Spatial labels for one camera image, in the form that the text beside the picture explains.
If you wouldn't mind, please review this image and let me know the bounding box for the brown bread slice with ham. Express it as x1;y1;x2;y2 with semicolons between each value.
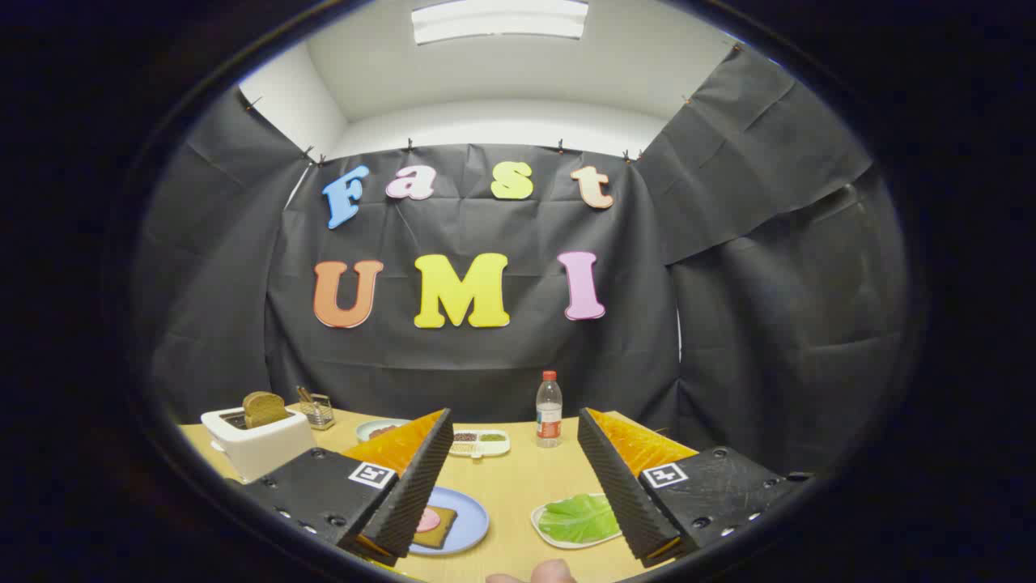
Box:
413;505;458;550

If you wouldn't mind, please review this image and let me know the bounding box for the brown toast slice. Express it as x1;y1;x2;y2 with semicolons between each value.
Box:
243;391;291;429

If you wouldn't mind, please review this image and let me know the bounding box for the white divided seed dish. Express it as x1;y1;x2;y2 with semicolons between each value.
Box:
449;429;512;459

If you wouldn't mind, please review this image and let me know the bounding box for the ceiling light panel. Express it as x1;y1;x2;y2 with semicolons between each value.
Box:
411;0;589;45

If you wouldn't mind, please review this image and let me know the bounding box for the clear water bottle red cap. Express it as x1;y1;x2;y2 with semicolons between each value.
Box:
535;371;563;449

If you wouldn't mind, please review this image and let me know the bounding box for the green lettuce leaf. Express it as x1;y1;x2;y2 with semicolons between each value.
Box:
538;494;620;544

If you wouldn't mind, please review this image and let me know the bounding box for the blue plate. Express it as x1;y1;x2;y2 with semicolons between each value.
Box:
407;486;490;556

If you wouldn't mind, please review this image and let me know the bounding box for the white rectangular plate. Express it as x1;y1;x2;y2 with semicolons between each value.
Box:
531;493;624;550

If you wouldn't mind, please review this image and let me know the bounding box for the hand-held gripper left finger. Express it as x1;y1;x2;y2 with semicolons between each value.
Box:
241;409;455;568

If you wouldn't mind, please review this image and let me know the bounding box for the pale green plate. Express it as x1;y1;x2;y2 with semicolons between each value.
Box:
355;418;414;445

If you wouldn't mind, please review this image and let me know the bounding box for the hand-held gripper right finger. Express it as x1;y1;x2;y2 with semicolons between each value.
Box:
576;407;813;568

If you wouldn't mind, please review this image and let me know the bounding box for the small wire basket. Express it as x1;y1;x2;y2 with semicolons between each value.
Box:
296;386;336;431

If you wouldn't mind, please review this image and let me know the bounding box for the white toaster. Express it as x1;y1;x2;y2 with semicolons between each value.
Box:
201;405;316;483

